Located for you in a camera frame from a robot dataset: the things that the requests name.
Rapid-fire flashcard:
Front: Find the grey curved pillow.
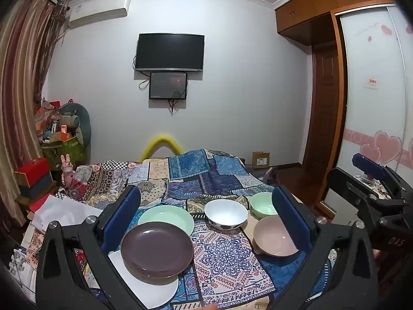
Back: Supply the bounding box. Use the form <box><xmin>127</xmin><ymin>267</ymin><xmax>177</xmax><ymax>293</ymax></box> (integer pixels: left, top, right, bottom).
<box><xmin>60</xmin><ymin>103</ymin><xmax>92</xmax><ymax>147</ymax></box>

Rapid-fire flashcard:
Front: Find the cardboard box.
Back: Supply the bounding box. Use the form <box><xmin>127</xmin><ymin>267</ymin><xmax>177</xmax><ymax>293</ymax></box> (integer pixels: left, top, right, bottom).
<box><xmin>252</xmin><ymin>151</ymin><xmax>271</xmax><ymax>169</ymax></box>

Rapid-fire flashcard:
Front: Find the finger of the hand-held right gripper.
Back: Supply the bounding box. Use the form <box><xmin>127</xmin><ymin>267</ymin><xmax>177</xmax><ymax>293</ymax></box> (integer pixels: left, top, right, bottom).
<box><xmin>325</xmin><ymin>167</ymin><xmax>379</xmax><ymax>213</ymax></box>
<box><xmin>352</xmin><ymin>153</ymin><xmax>405</xmax><ymax>197</ymax></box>

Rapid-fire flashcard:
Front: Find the white plate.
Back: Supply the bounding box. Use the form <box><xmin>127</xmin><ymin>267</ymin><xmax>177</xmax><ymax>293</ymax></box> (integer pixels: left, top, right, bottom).
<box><xmin>108</xmin><ymin>250</ymin><xmax>179</xmax><ymax>309</ymax></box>

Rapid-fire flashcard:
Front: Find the patchwork blanket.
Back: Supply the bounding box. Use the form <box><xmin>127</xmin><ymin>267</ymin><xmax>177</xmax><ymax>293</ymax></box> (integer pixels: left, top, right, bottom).
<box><xmin>55</xmin><ymin>149</ymin><xmax>339</xmax><ymax>310</ymax></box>

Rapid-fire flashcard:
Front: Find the wooden door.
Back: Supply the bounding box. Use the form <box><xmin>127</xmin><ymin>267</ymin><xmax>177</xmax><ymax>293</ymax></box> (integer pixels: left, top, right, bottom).
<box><xmin>303</xmin><ymin>40</ymin><xmax>343</xmax><ymax>168</ymax></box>

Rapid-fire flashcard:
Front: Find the black wall television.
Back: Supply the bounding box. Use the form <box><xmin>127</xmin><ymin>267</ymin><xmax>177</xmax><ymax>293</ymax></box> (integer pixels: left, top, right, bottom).
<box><xmin>135</xmin><ymin>33</ymin><xmax>205</xmax><ymax>72</ymax></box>

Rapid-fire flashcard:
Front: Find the green plate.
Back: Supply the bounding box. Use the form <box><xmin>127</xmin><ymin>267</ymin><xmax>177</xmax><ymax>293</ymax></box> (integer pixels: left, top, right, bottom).
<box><xmin>138</xmin><ymin>205</ymin><xmax>195</xmax><ymax>236</ymax></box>

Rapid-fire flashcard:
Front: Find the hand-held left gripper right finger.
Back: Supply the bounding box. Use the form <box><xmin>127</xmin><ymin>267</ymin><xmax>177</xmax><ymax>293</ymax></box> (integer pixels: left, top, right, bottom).
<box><xmin>272</xmin><ymin>185</ymin><xmax>378</xmax><ymax>310</ymax></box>

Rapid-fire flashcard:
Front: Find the white air conditioner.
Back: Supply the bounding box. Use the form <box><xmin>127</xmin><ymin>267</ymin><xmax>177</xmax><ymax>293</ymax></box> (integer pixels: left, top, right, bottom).
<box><xmin>66</xmin><ymin>0</ymin><xmax>131</xmax><ymax>29</ymax></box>

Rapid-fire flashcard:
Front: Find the small black monitor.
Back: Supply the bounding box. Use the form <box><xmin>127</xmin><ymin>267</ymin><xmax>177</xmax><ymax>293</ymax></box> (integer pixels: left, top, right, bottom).
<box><xmin>149</xmin><ymin>72</ymin><xmax>188</xmax><ymax>100</ymax></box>

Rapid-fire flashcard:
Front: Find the pink bowl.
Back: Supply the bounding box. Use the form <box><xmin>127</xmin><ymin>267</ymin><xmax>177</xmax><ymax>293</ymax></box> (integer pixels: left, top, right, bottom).
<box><xmin>253</xmin><ymin>215</ymin><xmax>300</xmax><ymax>258</ymax></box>

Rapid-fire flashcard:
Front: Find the pink rabbit toy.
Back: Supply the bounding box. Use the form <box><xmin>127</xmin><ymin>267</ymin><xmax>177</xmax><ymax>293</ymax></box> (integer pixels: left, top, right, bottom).
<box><xmin>60</xmin><ymin>154</ymin><xmax>75</xmax><ymax>188</ymax></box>

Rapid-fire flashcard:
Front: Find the green bag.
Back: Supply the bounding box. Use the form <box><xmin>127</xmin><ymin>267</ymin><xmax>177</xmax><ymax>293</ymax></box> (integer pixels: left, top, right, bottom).
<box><xmin>42</xmin><ymin>136</ymin><xmax>85</xmax><ymax>165</ymax></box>

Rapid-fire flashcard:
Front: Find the white bowl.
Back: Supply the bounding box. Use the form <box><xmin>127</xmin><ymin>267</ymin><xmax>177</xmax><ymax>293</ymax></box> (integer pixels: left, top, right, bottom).
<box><xmin>204</xmin><ymin>199</ymin><xmax>249</xmax><ymax>230</ymax></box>

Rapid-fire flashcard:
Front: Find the striped brown curtain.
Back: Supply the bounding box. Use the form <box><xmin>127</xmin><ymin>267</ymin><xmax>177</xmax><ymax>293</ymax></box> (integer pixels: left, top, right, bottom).
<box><xmin>0</xmin><ymin>0</ymin><xmax>70</xmax><ymax>227</ymax></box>

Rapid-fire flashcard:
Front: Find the yellow foam noodle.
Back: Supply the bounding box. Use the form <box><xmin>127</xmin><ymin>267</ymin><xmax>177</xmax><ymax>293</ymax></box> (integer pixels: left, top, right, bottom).
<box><xmin>139</xmin><ymin>133</ymin><xmax>184</xmax><ymax>162</ymax></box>

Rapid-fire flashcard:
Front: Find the brown plate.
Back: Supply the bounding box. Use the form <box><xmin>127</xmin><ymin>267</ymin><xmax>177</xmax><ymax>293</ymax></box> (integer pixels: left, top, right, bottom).
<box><xmin>121</xmin><ymin>221</ymin><xmax>195</xmax><ymax>280</ymax></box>

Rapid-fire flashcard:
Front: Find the wooden overhead cabinet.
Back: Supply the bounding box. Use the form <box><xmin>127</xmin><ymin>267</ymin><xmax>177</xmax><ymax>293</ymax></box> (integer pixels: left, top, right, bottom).
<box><xmin>274</xmin><ymin>0</ymin><xmax>396</xmax><ymax>44</ymax></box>

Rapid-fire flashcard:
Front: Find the red box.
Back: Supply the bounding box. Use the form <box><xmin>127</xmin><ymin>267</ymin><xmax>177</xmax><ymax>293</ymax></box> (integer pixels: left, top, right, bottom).
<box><xmin>14</xmin><ymin>158</ymin><xmax>51</xmax><ymax>188</ymax></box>

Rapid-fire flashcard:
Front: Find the green bowl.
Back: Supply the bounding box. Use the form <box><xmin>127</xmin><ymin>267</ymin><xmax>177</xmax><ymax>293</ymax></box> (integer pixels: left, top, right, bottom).
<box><xmin>250</xmin><ymin>192</ymin><xmax>280</xmax><ymax>218</ymax></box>

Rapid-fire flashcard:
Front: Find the pile of boxes and toys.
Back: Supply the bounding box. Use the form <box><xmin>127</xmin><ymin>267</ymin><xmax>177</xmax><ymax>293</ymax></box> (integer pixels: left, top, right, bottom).
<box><xmin>34</xmin><ymin>98</ymin><xmax>81</xmax><ymax>144</ymax></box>

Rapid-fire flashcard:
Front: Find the white cloth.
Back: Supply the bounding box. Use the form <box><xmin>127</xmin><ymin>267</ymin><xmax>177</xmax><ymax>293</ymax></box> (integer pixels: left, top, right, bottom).
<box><xmin>30</xmin><ymin>194</ymin><xmax>104</xmax><ymax>233</ymax></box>

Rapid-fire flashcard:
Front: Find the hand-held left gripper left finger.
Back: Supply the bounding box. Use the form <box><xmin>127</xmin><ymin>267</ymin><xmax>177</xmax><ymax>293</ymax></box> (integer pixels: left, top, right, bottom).
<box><xmin>35</xmin><ymin>185</ymin><xmax>142</xmax><ymax>310</ymax></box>

